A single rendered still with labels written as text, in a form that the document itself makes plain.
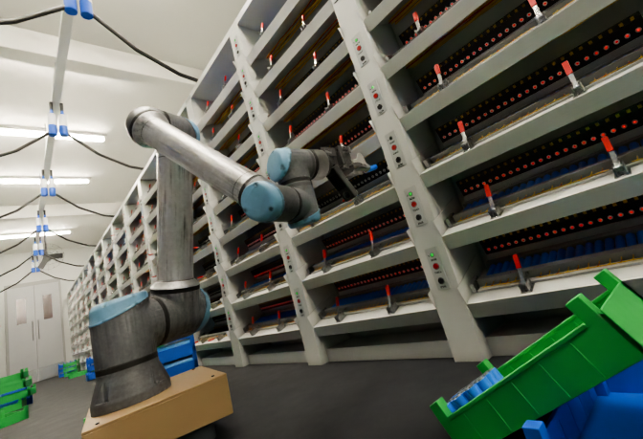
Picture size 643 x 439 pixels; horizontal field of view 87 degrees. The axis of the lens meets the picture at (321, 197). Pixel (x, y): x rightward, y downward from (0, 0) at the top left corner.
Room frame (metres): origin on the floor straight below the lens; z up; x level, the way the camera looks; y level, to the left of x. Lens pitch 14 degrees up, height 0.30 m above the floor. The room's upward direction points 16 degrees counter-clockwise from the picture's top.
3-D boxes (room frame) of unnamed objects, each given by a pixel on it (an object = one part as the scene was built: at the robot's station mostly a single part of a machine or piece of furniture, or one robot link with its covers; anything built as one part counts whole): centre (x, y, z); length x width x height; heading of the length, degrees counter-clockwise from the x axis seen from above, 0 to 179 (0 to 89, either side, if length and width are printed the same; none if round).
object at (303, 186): (0.87, 0.06, 0.52); 0.12 x 0.09 x 0.12; 155
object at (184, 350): (1.73, 0.97, 0.20); 0.30 x 0.20 x 0.08; 120
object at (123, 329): (0.98, 0.63, 0.34); 0.17 x 0.15 x 0.18; 155
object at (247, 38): (1.61, 0.14, 0.88); 0.20 x 0.09 x 1.77; 134
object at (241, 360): (2.11, 0.63, 0.88); 0.20 x 0.09 x 1.77; 134
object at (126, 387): (0.97, 0.63, 0.20); 0.19 x 0.19 x 0.10
